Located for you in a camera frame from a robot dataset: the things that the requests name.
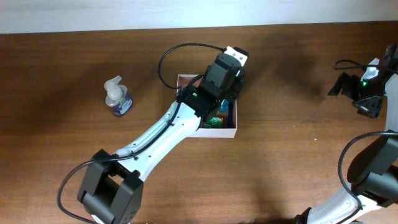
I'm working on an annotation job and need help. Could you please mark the blue mouthwash bottle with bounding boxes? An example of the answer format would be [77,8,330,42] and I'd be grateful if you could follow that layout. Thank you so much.
[219,99,229,113]

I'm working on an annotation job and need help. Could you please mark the blue disposable razor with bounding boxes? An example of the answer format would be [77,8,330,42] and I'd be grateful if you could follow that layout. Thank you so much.
[227,102,234,128]

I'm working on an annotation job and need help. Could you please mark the green soap packet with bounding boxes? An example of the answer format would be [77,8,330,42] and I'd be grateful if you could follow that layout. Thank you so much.
[202,117,224,129]

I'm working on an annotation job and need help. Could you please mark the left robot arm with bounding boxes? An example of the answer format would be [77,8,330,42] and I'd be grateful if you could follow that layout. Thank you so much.
[77,47,249,224]

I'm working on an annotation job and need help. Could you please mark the clear pump soap bottle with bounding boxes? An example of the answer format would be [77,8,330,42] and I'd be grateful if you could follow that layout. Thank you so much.
[104,75,133,117]

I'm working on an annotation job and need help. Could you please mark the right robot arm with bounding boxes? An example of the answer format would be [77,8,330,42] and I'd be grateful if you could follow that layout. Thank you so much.
[294,44,397,224]

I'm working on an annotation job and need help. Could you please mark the white cardboard box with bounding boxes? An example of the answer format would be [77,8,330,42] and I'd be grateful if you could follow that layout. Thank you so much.
[176,73,238,139]

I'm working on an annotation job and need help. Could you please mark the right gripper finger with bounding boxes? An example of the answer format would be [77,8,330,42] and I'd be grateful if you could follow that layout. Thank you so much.
[353,96,384,118]
[328,72,354,96]

